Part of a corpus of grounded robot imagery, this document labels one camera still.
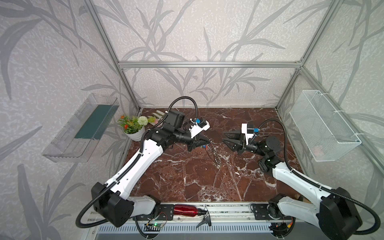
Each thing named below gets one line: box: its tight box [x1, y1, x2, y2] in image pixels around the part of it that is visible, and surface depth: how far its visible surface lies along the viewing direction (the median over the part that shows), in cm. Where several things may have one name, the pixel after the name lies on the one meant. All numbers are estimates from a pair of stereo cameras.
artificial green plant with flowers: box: [117, 115, 156, 134], surface depth 93 cm
